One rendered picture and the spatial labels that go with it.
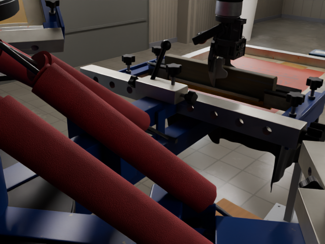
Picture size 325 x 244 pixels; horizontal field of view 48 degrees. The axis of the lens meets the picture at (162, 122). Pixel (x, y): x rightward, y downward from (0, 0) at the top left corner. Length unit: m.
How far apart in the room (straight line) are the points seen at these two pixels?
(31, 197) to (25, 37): 0.58
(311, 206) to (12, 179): 0.47
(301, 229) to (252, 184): 1.98
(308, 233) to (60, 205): 0.36
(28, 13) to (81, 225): 0.88
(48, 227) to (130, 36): 4.98
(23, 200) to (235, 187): 1.95
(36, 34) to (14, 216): 0.63
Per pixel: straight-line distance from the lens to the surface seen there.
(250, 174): 2.61
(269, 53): 1.70
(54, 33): 1.11
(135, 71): 1.25
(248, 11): 6.49
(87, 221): 0.55
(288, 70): 1.55
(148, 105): 0.87
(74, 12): 4.78
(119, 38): 5.30
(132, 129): 0.50
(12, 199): 0.63
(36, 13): 1.30
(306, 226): 0.51
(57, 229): 0.55
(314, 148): 0.75
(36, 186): 0.65
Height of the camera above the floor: 1.37
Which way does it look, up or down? 25 degrees down
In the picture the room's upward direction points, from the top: 1 degrees clockwise
